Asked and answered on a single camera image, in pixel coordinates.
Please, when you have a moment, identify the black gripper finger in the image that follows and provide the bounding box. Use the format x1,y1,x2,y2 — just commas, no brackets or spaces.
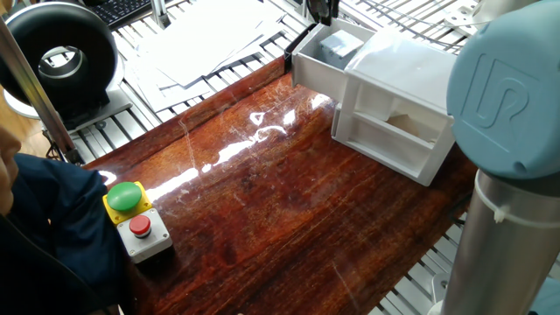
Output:
305,0,327,26
325,0,341,26

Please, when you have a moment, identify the small grey box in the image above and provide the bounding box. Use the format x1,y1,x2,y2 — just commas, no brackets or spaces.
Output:
318,29,366,71

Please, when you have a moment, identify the white drawer with black handle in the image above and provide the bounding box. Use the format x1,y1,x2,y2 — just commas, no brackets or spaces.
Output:
283,17,377,105

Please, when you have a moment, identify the white plastic drawer cabinet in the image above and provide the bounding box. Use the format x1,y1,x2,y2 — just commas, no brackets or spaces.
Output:
331,26,459,188

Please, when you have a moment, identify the white paper sheets stack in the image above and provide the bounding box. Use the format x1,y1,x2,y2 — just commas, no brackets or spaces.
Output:
124,0,290,113

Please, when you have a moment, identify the black keyboard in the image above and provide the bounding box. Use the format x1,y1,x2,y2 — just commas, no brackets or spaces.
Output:
91,0,153,28

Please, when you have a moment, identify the aluminium slatted workbench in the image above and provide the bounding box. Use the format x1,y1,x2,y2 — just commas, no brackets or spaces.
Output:
43,0,560,315

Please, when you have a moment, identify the yellow box with green button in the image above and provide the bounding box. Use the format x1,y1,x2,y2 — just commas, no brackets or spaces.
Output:
102,180,153,227

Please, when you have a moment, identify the grey box with red button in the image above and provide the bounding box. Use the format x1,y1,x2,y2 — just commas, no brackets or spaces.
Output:
116,207,174,265

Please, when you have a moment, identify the person head with dark hair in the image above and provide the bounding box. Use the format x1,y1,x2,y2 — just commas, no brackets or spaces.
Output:
0,126,23,216

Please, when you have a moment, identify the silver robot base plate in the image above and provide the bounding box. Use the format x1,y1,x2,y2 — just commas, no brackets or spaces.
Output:
444,3,482,36

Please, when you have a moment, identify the aluminium frame post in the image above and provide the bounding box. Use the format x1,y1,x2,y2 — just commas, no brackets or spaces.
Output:
0,17,85,166

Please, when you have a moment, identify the black ring-shaped device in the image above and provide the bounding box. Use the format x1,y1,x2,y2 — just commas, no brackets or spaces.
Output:
0,2,120,129

